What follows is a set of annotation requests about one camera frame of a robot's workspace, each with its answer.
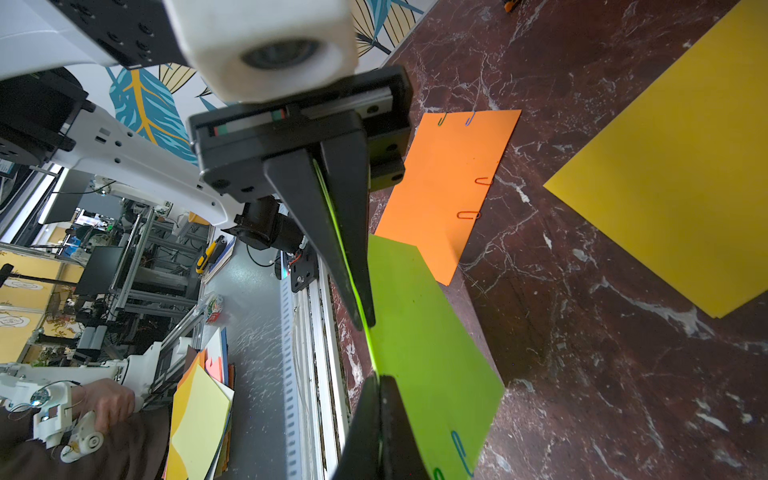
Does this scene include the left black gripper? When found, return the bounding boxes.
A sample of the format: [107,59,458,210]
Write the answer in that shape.
[188,65,413,330]

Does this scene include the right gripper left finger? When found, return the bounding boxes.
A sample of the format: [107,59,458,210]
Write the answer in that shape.
[332,375,381,480]

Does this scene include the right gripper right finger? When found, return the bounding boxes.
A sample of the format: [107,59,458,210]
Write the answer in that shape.
[379,375,430,480]

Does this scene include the lime green paper sheet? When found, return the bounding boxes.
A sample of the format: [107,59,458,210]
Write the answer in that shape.
[311,158,506,480]

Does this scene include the yellow paper sheet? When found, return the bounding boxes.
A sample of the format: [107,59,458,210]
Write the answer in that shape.
[546,1,767,318]

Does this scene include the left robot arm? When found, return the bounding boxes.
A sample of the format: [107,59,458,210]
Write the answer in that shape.
[1,1,413,330]

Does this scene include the operator hand in background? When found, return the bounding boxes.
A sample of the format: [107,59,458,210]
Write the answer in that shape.
[71,379,136,434]

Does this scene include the blue paperclip on green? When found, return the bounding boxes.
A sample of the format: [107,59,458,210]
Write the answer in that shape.
[451,430,474,479]

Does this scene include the orange paper sheet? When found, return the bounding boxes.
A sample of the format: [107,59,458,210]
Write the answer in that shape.
[375,110,521,285]

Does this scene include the purple paperclip on orange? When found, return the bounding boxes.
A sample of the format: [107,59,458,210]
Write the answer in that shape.
[465,111,477,127]

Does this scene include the stack of coloured paper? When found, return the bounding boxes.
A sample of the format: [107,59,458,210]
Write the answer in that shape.
[162,325,234,479]

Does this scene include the small black orange tool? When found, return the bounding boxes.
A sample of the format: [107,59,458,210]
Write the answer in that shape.
[504,0,523,13]

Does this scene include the aluminium front frame rail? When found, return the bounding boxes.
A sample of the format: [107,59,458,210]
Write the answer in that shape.
[279,255,351,479]

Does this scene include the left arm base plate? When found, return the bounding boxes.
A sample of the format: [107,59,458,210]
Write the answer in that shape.
[289,244,319,293]

